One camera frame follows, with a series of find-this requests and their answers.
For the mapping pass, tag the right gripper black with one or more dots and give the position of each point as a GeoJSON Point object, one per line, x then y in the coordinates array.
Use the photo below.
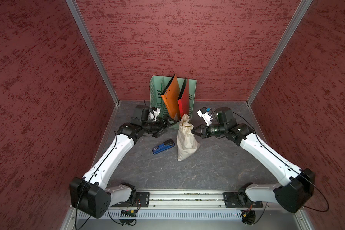
{"type": "Point", "coordinates": [203, 129]}

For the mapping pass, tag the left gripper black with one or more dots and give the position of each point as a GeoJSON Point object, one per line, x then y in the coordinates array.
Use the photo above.
{"type": "Point", "coordinates": [161, 127]}

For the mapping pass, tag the beige cloth drawstring bag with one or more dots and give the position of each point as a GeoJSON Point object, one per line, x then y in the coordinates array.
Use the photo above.
{"type": "Point", "coordinates": [186, 141]}

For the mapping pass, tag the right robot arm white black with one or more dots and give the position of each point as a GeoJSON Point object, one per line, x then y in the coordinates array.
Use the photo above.
{"type": "Point", "coordinates": [295, 186]}

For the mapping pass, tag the blue black stapler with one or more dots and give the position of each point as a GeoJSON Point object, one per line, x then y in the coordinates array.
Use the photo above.
{"type": "Point", "coordinates": [163, 147]}

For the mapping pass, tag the orange folder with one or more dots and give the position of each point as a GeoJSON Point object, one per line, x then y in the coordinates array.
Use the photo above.
{"type": "Point", "coordinates": [170, 96]}

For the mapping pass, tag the red folder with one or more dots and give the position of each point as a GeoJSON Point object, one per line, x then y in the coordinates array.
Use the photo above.
{"type": "Point", "coordinates": [183, 99]}

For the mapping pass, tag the green plastic file organizer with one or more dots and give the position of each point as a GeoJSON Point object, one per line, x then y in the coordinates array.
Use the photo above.
{"type": "Point", "coordinates": [157, 85]}

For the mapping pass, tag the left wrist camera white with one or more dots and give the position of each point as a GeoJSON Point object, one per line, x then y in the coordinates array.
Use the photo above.
{"type": "Point", "coordinates": [153, 113]}

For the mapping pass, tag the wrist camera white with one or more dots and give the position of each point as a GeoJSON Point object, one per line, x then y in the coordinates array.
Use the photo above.
{"type": "Point", "coordinates": [153, 113]}
{"type": "Point", "coordinates": [206, 115]}

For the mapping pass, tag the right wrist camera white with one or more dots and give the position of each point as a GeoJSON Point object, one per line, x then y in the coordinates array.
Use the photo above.
{"type": "Point", "coordinates": [206, 115]}

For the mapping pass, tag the aluminium mounting rail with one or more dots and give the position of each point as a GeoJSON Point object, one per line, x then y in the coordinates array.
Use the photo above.
{"type": "Point", "coordinates": [187, 199]}

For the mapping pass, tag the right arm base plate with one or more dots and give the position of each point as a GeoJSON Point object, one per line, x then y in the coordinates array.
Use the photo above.
{"type": "Point", "coordinates": [240, 200]}

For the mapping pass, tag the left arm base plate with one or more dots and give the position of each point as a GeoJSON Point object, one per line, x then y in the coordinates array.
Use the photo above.
{"type": "Point", "coordinates": [138, 200]}

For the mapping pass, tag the left corner aluminium post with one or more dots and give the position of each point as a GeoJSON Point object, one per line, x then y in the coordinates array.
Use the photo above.
{"type": "Point", "coordinates": [76, 13]}

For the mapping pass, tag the corner aluminium post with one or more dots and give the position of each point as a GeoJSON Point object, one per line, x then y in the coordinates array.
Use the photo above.
{"type": "Point", "coordinates": [287, 35]}
{"type": "Point", "coordinates": [76, 13]}

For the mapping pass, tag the right corner aluminium post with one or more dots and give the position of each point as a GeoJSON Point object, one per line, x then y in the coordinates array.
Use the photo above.
{"type": "Point", "coordinates": [287, 35]}

